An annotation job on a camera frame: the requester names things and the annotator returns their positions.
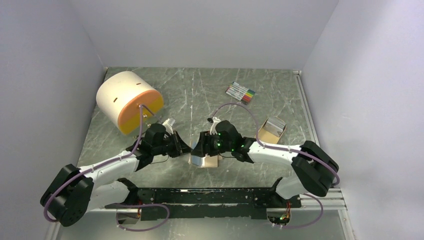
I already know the aluminium table edge rail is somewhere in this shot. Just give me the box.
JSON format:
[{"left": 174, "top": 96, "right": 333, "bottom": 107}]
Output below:
[{"left": 292, "top": 70, "right": 356, "bottom": 240}]

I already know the round pink yellow drawer box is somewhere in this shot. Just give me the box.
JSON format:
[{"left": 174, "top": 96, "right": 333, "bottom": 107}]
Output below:
[{"left": 96, "top": 71, "right": 164, "bottom": 135}]

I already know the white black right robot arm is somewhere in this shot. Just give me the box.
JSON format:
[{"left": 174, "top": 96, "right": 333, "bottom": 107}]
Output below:
[{"left": 191, "top": 117, "right": 340, "bottom": 207}]

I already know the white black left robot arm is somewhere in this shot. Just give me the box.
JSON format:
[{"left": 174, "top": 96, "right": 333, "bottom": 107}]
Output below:
[{"left": 40, "top": 123, "right": 192, "bottom": 227}]

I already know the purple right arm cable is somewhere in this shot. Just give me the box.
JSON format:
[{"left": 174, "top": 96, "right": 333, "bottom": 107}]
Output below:
[{"left": 207, "top": 102, "right": 341, "bottom": 186}]

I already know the beige oval plastic tray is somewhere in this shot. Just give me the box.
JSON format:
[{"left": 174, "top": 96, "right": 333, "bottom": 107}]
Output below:
[{"left": 257, "top": 116, "right": 287, "bottom": 144}]

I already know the pack of coloured marker pens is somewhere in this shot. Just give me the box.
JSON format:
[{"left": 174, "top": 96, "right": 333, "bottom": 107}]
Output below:
[{"left": 225, "top": 81, "right": 256, "bottom": 105}]

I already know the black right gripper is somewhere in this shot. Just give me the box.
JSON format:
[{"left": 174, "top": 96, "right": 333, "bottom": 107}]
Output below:
[{"left": 191, "top": 130, "right": 233, "bottom": 158}]

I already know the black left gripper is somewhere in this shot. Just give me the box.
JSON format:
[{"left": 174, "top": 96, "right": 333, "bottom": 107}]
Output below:
[{"left": 152, "top": 130, "right": 193, "bottom": 158}]

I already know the stack of cards in tray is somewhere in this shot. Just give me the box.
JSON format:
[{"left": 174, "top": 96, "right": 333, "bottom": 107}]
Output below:
[{"left": 263, "top": 116, "right": 287, "bottom": 136}]

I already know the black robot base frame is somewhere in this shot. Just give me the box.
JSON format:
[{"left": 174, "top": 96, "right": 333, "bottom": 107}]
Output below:
[{"left": 118, "top": 178, "right": 301, "bottom": 221}]

